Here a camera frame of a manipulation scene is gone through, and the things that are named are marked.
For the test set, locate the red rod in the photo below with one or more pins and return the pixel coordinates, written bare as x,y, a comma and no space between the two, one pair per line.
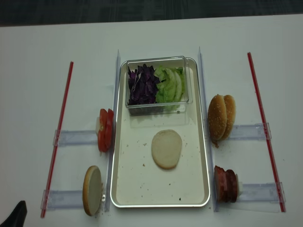
269,144
50,174

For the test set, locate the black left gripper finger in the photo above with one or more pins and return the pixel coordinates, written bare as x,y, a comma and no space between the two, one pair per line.
17,216

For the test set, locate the upright bun half left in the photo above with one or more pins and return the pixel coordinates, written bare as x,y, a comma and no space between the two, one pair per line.
92,190

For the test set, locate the clear plastic container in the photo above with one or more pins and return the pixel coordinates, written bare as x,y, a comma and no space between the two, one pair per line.
160,108

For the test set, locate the meat patty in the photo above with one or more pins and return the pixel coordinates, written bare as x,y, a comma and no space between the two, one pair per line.
221,184
232,186

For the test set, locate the upper right clear track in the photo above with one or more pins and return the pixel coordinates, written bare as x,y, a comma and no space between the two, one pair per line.
259,131

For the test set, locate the right red rod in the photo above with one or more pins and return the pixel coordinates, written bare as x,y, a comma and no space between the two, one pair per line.
269,144

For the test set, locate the left red rod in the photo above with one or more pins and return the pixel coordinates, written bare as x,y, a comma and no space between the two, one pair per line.
50,174

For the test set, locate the green lettuce in container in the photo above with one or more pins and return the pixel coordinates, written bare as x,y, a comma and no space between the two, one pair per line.
172,84

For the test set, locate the bun bottom on tray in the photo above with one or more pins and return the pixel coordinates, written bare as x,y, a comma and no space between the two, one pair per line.
166,147

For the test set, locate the front sesame bun top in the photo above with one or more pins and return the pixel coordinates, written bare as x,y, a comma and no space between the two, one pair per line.
217,117

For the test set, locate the purple cabbage pieces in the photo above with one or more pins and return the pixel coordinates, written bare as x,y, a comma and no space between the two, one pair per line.
142,84

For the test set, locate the lower left clear track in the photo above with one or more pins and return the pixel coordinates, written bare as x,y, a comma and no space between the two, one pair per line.
56,199

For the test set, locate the white pusher behind tomato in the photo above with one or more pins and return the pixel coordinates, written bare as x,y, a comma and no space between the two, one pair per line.
97,125

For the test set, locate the white pusher behind patties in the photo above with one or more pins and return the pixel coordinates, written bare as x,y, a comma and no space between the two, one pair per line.
239,187

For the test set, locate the rear meat patty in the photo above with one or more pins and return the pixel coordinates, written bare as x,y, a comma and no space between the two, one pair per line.
232,186

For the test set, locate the upper left clear track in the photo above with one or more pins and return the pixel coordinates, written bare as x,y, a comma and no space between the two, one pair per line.
71,138

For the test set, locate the sesame bun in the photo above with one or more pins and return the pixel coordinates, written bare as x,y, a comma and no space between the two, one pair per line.
231,113
217,117

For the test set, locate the tomato slice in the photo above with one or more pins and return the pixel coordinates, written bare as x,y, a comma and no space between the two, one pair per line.
108,131
102,128

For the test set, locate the inner tomato slice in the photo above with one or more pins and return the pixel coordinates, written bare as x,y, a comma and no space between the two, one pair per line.
108,131

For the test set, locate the outer tomato slice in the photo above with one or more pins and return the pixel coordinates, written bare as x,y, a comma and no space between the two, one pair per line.
102,128

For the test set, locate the white metal tray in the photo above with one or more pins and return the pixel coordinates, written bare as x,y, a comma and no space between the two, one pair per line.
136,180

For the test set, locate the rear sesame bun top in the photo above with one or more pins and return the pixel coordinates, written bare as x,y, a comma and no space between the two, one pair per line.
231,113

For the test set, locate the left long clear rail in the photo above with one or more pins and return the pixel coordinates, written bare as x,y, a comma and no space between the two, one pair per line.
107,201

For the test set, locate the front meat patty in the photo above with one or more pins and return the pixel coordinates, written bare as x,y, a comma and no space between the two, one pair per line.
221,184

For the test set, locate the lower right clear track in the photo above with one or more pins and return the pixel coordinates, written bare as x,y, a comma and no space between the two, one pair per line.
259,192

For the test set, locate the clear track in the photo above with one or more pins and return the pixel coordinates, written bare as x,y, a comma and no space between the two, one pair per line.
259,131
71,138
56,199
259,192

